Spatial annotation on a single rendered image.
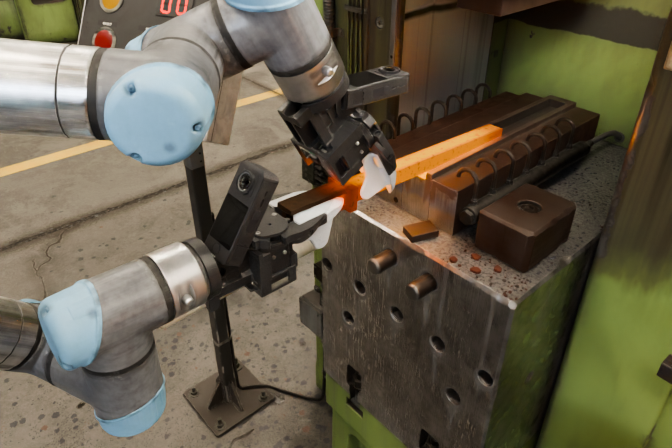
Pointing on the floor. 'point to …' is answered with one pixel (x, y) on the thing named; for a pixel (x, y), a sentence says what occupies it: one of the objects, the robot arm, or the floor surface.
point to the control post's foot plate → (209, 395)
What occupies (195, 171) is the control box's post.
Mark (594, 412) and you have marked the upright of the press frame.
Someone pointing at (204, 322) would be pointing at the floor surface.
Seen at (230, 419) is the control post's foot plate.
